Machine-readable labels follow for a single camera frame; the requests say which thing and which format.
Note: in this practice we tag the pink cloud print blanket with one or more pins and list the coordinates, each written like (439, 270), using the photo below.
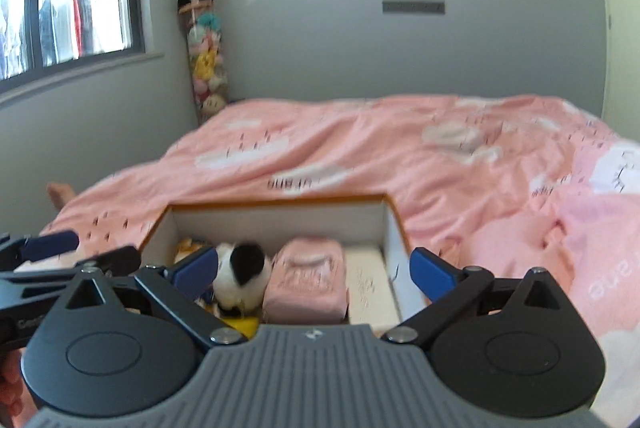
(400, 148)

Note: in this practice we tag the yellow object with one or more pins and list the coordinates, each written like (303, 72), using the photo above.
(242, 325)

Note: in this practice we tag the hanging clothes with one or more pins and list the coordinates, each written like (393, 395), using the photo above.
(65, 28)

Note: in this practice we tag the white door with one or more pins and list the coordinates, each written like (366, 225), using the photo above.
(620, 33)

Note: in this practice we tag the person's left hand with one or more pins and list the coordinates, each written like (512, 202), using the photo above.
(10, 383)

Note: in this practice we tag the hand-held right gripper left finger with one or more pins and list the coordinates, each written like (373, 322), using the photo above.
(195, 270)

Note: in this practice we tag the pink fabric pouch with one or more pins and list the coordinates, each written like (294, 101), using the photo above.
(305, 283)

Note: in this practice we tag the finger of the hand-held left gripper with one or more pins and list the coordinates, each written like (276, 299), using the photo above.
(50, 244)
(117, 258)

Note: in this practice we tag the pink white cow plush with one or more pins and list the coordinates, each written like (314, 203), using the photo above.
(240, 268)

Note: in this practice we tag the orange cardboard box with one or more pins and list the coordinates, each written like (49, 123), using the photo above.
(280, 218)

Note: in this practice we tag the white glasses case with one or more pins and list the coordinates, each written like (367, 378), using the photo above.
(370, 288)

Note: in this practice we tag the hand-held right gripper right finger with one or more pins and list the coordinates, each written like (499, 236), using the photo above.
(432, 275)

